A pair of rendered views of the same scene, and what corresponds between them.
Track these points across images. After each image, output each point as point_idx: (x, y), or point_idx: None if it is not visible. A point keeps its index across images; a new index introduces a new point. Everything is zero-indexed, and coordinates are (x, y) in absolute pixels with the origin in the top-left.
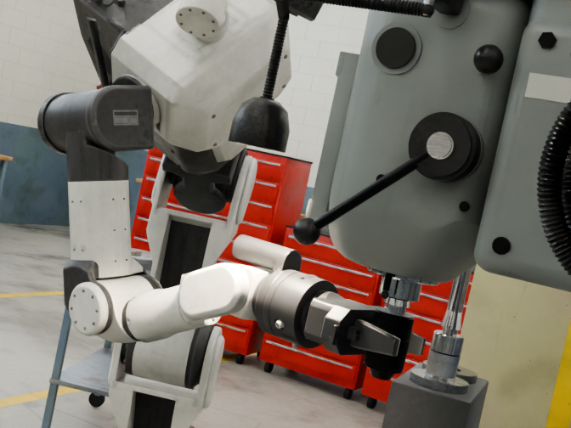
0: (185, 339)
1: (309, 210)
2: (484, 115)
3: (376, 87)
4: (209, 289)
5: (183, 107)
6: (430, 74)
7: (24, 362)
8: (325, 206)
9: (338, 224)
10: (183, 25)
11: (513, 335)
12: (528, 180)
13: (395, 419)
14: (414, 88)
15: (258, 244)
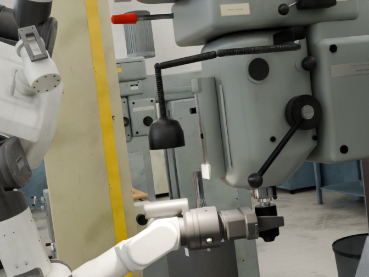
0: None
1: (210, 171)
2: (308, 90)
3: (253, 92)
4: (155, 242)
5: (40, 142)
6: (278, 78)
7: None
8: (218, 165)
9: (250, 171)
10: (34, 88)
11: (83, 209)
12: (344, 115)
13: (203, 266)
14: (273, 87)
15: (163, 204)
